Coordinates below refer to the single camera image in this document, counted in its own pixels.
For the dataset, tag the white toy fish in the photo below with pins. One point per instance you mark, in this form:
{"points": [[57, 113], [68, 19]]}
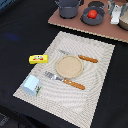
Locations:
{"points": [[115, 14]]}

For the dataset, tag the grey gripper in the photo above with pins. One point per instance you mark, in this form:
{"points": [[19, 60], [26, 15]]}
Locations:
{"points": [[112, 7]]}

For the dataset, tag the round wooden plate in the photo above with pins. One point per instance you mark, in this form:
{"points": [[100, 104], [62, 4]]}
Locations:
{"points": [[69, 66]]}

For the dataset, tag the wooden toy stove board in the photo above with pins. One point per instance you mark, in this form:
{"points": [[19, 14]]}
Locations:
{"points": [[105, 29]]}

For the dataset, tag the light blue milk carton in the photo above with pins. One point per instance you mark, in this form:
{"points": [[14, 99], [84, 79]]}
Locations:
{"points": [[31, 85]]}

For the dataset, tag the woven beige placemat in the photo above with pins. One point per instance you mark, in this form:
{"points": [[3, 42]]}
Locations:
{"points": [[69, 103]]}

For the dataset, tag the wooden handled toy knife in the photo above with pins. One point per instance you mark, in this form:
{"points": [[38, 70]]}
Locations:
{"points": [[79, 56]]}

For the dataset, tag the grey cooking pot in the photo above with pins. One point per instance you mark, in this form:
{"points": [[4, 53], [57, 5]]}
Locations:
{"points": [[68, 8]]}

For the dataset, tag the cream sink bowl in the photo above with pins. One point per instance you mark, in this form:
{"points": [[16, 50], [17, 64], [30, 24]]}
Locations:
{"points": [[123, 21]]}

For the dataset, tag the wooden handled toy fork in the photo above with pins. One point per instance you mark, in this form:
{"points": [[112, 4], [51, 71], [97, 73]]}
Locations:
{"points": [[66, 81]]}

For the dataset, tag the grey frying pan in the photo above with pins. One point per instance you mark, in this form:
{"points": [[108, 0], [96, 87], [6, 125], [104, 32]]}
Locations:
{"points": [[99, 7]]}

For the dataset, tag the red toy tomato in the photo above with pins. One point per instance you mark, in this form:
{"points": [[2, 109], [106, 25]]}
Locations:
{"points": [[92, 14]]}

